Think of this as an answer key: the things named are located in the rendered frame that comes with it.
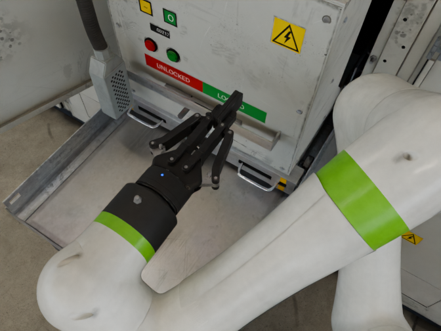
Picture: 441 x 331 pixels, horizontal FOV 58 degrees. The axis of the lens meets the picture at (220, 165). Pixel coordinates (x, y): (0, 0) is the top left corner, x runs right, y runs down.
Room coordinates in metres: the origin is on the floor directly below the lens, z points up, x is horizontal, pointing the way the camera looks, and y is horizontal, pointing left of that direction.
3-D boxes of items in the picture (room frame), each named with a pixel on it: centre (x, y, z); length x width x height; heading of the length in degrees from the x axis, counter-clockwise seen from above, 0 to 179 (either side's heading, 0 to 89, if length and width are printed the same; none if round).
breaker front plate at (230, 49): (0.62, 0.05, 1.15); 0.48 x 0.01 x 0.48; 60
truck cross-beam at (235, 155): (0.63, 0.04, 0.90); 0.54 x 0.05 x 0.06; 60
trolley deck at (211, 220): (0.55, 0.08, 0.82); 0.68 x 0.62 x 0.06; 150
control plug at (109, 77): (0.66, 0.27, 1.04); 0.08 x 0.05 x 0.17; 150
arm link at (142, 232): (0.23, 0.11, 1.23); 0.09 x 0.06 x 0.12; 60
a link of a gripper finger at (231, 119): (0.40, -0.01, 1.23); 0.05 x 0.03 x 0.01; 150
